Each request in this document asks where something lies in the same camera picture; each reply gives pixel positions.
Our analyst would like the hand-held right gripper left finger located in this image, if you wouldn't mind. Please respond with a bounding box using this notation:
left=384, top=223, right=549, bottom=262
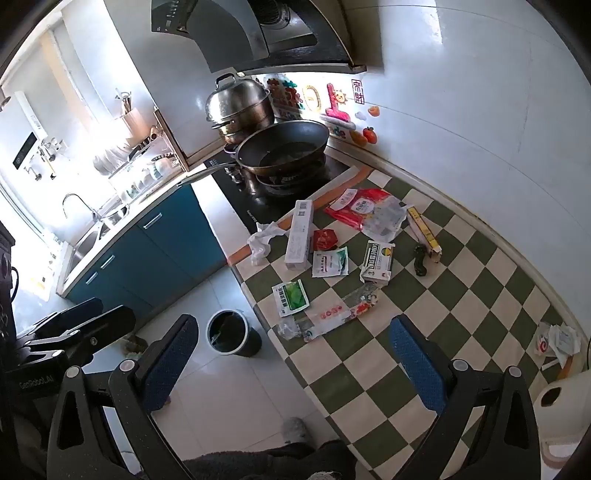
left=46, top=314, right=200, bottom=480

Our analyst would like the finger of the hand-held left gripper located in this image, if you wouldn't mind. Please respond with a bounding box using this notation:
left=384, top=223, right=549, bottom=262
left=32, top=298, right=105, bottom=340
left=18, top=305, right=137, bottom=365

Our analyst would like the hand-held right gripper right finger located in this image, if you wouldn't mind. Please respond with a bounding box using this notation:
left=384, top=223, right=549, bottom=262
left=389, top=315, right=542, bottom=480

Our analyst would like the white round trash bin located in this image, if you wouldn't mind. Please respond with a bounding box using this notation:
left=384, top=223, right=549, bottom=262
left=206, top=310, right=263, bottom=358

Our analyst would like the clear wrapper with red dots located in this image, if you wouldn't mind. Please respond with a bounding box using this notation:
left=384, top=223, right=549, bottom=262
left=302, top=281, right=380, bottom=343

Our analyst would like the green and white sachet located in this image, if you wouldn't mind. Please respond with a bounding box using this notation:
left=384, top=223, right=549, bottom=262
left=271, top=280, right=309, bottom=318

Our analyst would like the white sachet with green print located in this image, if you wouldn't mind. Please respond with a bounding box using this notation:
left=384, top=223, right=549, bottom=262
left=311, top=247, right=349, bottom=278

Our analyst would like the steel sink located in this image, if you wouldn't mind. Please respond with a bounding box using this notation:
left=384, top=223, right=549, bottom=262
left=65, top=203, right=131, bottom=280

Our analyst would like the blue kitchen cabinet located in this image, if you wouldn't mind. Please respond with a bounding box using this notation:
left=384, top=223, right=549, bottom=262
left=67, top=185, right=230, bottom=315

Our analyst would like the green and yellow medicine box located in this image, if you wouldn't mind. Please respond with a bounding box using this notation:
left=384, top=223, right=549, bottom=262
left=359, top=240, right=397, bottom=284

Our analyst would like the chrome faucet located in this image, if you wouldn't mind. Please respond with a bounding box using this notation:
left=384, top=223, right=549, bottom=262
left=62, top=193, right=100, bottom=223

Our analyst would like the crumpled clear plastic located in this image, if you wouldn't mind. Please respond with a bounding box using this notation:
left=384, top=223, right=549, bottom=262
left=274, top=318, right=308, bottom=342

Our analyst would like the person's right leg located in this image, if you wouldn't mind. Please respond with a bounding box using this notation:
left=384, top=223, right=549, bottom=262
left=316, top=439, right=357, bottom=480

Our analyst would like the person's leg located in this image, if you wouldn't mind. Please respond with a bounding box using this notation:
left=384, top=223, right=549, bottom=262
left=316, top=439, right=357, bottom=480
left=184, top=442, right=319, bottom=480

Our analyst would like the person's left leg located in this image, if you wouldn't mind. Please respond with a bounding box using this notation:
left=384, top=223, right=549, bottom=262
left=184, top=442, right=319, bottom=480

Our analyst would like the narrow yellow box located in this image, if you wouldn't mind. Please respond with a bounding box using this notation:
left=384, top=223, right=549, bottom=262
left=406, top=206, right=443, bottom=262

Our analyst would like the grey fluffy slipper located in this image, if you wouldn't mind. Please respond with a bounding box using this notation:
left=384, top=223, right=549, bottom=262
left=281, top=417, right=308, bottom=445

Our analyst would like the pile of white paper packets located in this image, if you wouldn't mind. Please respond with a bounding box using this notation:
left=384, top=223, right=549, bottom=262
left=534, top=320, right=581, bottom=371

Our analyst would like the crumpled white tissue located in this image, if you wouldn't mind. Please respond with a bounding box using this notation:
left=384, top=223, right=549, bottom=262
left=247, top=222, right=289, bottom=267

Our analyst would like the small red packet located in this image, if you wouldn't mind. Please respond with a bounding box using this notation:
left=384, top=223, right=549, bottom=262
left=313, top=228, right=339, bottom=253

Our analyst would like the dish rack with bowls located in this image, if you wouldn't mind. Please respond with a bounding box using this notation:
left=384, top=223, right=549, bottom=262
left=92, top=131, right=186, bottom=205

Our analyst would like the red and white plastic bag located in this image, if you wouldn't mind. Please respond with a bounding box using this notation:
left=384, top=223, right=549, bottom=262
left=323, top=187, right=410, bottom=239

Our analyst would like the long white carton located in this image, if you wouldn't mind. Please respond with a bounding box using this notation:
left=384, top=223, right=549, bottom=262
left=284, top=200, right=315, bottom=271

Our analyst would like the black glass cooktop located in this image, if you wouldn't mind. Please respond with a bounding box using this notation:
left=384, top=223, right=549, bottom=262
left=203, top=154, right=352, bottom=237

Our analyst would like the white water heater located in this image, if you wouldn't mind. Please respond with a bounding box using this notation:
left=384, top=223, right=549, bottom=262
left=8, top=90, right=48, bottom=172

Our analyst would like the utensil holder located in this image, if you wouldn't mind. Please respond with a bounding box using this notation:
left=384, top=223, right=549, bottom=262
left=113, top=90, right=149, bottom=136

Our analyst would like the black wok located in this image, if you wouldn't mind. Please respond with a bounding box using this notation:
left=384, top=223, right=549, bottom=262
left=178, top=119, right=331, bottom=186

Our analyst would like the steel steamer pot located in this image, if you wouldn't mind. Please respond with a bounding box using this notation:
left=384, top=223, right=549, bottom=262
left=205, top=73, right=276, bottom=145

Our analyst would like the black range hood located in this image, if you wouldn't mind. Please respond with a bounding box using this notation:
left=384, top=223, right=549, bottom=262
left=150, top=0, right=368, bottom=75

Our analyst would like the group of colourful wall stickers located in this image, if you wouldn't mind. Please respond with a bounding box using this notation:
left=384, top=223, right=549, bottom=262
left=264, top=75, right=380, bottom=147

